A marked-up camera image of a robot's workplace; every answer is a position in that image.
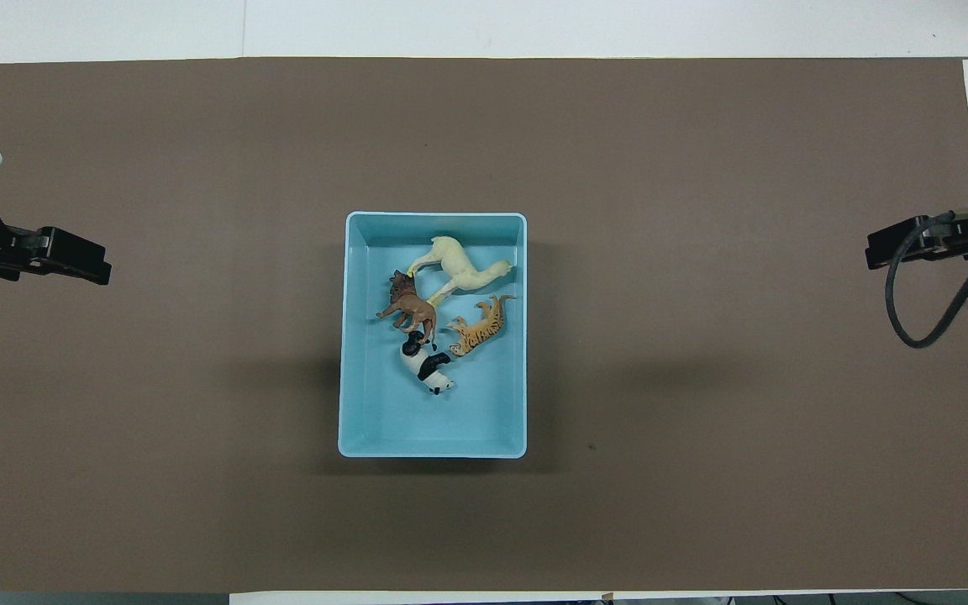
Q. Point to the brown lion toy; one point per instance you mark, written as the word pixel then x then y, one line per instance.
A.
pixel 417 311

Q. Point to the black and white panda toy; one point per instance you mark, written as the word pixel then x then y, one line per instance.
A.
pixel 425 363

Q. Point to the cream llama toy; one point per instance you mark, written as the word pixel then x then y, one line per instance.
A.
pixel 463 265

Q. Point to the orange striped tiger toy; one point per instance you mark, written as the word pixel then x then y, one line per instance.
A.
pixel 484 332

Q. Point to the light blue storage box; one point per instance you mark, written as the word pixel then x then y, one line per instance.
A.
pixel 476 420

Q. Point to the brown table mat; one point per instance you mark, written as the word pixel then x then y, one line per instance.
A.
pixel 702 504

